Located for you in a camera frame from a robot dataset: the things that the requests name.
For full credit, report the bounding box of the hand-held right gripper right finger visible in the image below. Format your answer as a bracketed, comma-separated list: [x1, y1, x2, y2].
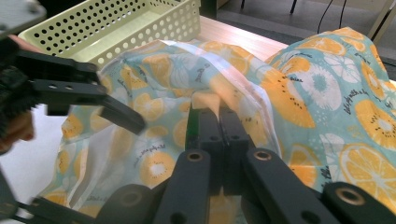
[219, 106, 255, 195]

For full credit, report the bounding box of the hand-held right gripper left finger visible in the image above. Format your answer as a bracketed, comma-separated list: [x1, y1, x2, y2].
[199, 109, 224, 195]

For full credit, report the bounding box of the cream perforated plastic basket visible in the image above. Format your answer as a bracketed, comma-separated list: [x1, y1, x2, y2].
[18, 0, 202, 68]

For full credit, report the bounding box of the fruit print cloth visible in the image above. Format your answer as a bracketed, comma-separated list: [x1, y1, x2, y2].
[40, 27, 396, 224]

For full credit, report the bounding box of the beige metal stand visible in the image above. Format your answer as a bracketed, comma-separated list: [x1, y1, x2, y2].
[367, 0, 396, 46]

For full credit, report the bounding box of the dark post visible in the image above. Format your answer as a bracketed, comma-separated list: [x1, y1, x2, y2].
[199, 0, 219, 19]

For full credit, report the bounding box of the black cable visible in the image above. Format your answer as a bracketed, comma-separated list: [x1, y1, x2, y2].
[338, 0, 347, 30]
[317, 0, 334, 35]

